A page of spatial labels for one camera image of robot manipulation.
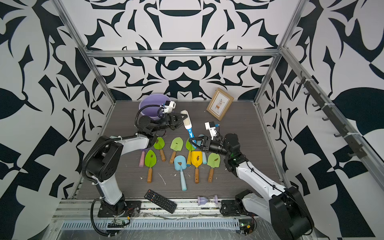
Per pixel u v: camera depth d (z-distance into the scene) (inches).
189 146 38.0
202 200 29.5
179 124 28.9
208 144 25.4
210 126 27.5
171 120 27.6
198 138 26.7
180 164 35.1
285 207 15.8
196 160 35.4
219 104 42.5
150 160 35.6
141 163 34.1
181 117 29.2
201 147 26.0
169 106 29.7
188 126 28.5
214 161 35.4
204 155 35.7
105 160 19.3
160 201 29.8
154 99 39.3
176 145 38.0
